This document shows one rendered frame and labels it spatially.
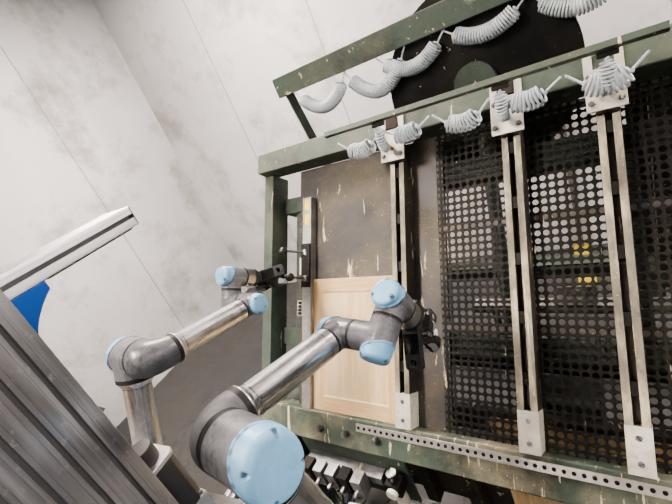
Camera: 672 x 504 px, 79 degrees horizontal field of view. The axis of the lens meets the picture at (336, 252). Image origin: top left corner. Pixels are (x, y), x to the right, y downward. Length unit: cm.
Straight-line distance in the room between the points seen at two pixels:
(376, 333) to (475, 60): 136
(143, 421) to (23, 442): 68
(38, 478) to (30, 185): 374
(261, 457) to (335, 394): 115
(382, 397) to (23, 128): 387
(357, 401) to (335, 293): 45
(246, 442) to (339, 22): 358
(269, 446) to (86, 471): 33
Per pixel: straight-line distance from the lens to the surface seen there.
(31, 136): 459
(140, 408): 146
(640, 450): 142
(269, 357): 202
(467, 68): 195
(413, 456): 165
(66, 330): 438
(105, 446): 90
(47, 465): 85
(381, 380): 168
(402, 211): 158
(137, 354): 132
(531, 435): 145
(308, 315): 185
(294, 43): 413
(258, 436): 70
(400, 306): 97
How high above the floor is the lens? 211
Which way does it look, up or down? 22 degrees down
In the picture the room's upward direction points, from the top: 23 degrees counter-clockwise
